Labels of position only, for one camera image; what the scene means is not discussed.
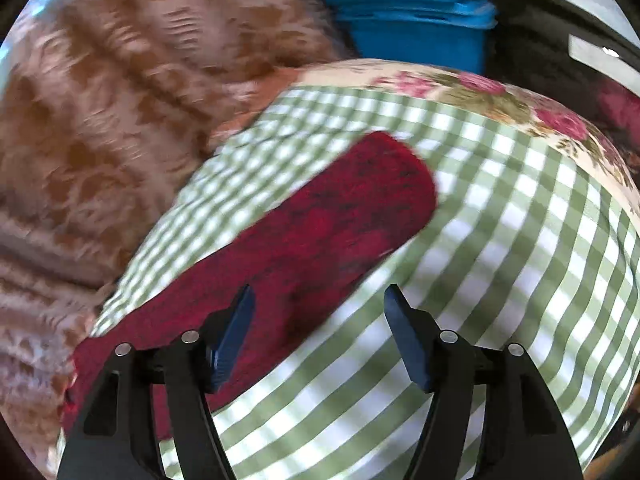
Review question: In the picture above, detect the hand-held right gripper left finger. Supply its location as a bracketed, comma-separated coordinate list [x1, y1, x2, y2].
[56, 284, 257, 480]

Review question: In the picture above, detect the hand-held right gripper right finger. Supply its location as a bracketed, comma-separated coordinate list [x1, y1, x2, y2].
[383, 284, 585, 480]

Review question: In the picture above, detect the red patterned garment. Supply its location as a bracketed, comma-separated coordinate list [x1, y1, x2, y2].
[60, 131, 439, 456]

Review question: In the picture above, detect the green checked bed sheet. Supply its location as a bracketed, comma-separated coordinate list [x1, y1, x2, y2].
[57, 85, 640, 480]

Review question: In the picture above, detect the cream floral cloth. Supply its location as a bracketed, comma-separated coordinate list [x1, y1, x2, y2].
[295, 58, 633, 196]

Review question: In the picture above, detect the brown floral curtain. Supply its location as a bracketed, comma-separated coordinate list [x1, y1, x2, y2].
[0, 0, 351, 480]

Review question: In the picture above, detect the dark red cloth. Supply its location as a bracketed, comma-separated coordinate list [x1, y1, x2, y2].
[597, 80, 640, 141]

